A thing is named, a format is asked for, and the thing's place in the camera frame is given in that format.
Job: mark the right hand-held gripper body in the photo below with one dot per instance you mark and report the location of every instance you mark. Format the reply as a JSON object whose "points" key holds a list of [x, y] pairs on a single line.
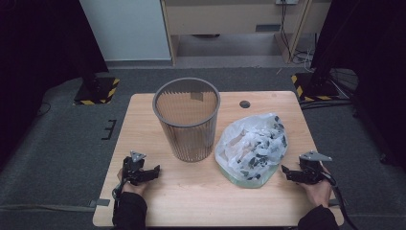
{"points": [[311, 172]]}

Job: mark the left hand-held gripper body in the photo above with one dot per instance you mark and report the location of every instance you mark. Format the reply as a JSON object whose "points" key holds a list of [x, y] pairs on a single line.
{"points": [[132, 169]]}

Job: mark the white translucent plastic bag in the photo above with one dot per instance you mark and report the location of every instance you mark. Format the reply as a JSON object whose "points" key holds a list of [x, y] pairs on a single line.
{"points": [[252, 143]]}

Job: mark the person's left hand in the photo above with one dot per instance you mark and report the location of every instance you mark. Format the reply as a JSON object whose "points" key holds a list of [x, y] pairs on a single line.
{"points": [[134, 189]]}

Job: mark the person's right hand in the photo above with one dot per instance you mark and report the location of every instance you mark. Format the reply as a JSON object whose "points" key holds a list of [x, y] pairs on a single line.
{"points": [[320, 193]]}

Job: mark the grey tape piece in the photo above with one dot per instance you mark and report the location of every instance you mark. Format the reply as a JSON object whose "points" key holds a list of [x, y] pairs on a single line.
{"points": [[100, 202], [333, 202]]}

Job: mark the black round table grommet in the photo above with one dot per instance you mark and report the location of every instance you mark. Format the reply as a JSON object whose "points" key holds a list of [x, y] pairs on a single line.
{"points": [[244, 104]]}

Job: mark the black stand base hazard stripes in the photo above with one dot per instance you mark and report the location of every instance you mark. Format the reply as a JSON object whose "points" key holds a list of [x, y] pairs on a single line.
{"points": [[95, 92], [314, 89]]}

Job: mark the long grey floor tape strip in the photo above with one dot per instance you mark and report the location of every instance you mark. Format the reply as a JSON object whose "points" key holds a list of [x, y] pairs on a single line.
{"points": [[44, 208]]}

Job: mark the black curtain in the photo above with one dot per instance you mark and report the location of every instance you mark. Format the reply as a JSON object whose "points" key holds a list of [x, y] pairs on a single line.
{"points": [[376, 64], [38, 64]]}

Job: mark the white panel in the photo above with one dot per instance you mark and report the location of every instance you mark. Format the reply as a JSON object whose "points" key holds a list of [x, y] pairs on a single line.
{"points": [[127, 28]]}

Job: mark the light wooden desk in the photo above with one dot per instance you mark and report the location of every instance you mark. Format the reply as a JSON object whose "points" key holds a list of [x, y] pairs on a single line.
{"points": [[223, 19]]}

